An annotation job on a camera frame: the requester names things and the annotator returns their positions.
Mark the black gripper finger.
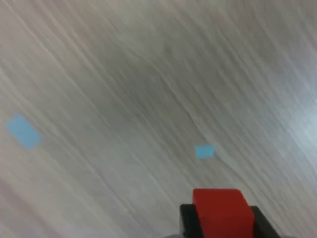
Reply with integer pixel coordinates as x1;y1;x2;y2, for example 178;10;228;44
250;205;282;238
180;204;203;238

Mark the small red cube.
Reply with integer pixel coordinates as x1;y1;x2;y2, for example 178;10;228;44
192;188;256;238

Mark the blue tape mark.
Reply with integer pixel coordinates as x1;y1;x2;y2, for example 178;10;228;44
194;144;216;160
5;113;44;151

